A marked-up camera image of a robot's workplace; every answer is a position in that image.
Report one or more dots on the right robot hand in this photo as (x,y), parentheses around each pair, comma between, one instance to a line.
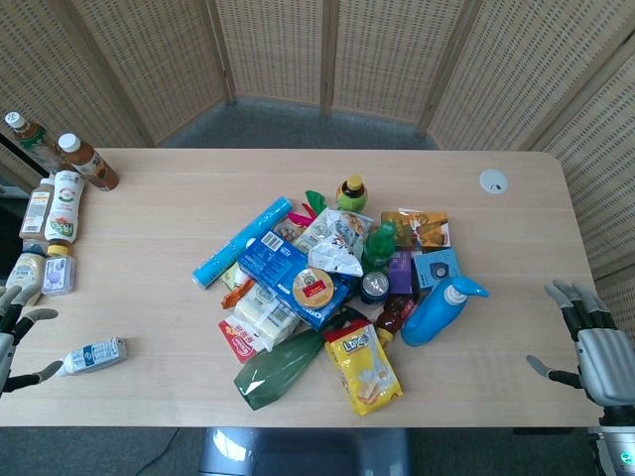
(607,364)

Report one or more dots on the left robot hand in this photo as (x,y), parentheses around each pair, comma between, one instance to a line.
(6,347)

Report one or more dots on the blue paper tube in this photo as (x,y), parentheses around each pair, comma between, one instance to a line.
(243,243)

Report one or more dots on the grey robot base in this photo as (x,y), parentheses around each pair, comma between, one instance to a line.
(302,453)

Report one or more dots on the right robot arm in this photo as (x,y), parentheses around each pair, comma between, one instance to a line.
(615,441)

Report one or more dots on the beige sauce jar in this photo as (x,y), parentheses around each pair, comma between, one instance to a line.
(25,270)

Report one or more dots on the small white milk bottle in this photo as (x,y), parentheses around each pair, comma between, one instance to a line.
(94,354)

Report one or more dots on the purple bottle yellow cap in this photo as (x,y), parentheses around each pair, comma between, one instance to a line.
(58,273)

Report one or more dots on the beige drink bottle barcode label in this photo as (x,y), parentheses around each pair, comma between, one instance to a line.
(37,210)

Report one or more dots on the white yogurt bottle green label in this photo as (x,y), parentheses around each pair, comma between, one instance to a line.
(64,208)

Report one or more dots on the blue dolphin pump bottle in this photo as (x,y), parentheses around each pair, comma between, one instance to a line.
(434,312)

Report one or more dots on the light blue box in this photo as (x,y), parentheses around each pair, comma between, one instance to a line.
(439,265)

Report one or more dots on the brown tea bottle white cap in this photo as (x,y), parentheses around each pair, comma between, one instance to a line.
(91,166)

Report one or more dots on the green tea bottle white cap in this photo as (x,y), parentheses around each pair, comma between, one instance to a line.
(32,139)

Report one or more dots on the red drink bottle yellow cap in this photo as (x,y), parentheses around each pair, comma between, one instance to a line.
(394,315)

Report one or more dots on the purple box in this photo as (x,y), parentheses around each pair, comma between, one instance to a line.
(403,270)

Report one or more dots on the gold orange packet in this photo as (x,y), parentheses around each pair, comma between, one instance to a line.
(421,228)

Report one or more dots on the yellow green packet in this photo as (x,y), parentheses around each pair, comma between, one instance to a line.
(230,280)

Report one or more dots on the red white snack packet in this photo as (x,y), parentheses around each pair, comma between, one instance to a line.
(240,339)

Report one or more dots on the orange snack packet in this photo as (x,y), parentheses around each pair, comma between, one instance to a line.
(235,296)

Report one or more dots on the dark blue drink can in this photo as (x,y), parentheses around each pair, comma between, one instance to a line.
(375,286)

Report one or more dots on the yellow snack bag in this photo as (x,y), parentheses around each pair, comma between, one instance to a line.
(362,369)

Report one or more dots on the green soda bottle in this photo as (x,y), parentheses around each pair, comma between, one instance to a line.
(377,248)

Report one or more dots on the white noodle pack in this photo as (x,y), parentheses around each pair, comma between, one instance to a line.
(265,317)

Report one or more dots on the blue cookie box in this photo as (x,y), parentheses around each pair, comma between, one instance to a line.
(270,263)

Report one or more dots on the white crumpled snack bag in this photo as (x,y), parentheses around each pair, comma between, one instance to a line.
(335,238)

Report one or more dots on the round gold red tin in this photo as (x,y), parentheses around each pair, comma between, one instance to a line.
(313,287)

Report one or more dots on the nuts packet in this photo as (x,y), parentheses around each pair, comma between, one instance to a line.
(288,231)

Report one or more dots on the green label bottle yellow cap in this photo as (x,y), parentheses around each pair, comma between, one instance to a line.
(352,196)

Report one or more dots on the pink plastic item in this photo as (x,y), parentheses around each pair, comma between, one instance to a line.
(300,218)

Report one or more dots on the green plastic bag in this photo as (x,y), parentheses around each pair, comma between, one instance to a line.
(316,201)

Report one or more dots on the woven folding screen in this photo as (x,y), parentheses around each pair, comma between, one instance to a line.
(278,49)

